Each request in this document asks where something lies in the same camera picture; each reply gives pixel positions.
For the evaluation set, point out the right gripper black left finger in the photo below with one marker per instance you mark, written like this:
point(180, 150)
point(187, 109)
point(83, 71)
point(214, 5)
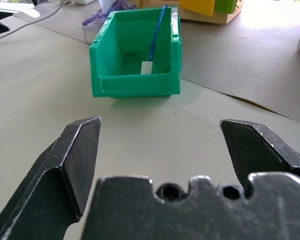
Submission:
point(52, 175)

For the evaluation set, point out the white rectangular block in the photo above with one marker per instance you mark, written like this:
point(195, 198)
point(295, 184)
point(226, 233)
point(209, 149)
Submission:
point(146, 68)

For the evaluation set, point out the light wooden box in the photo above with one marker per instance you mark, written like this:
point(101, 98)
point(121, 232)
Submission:
point(210, 19)

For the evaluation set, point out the brown cardboard sheet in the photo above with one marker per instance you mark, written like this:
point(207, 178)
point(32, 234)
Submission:
point(240, 62)

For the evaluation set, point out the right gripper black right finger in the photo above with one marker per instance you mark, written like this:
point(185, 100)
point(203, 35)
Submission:
point(260, 150)

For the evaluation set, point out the silver tape strip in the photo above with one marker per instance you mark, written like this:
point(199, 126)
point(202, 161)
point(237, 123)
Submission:
point(32, 11)

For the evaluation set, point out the yellow plastic block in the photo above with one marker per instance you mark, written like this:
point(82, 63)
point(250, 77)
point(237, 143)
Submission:
point(197, 6)

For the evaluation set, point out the green plastic storage bin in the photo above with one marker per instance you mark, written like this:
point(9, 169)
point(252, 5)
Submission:
point(137, 85)

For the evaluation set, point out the purple white tissue pack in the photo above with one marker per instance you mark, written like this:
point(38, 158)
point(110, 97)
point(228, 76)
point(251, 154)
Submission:
point(92, 30)

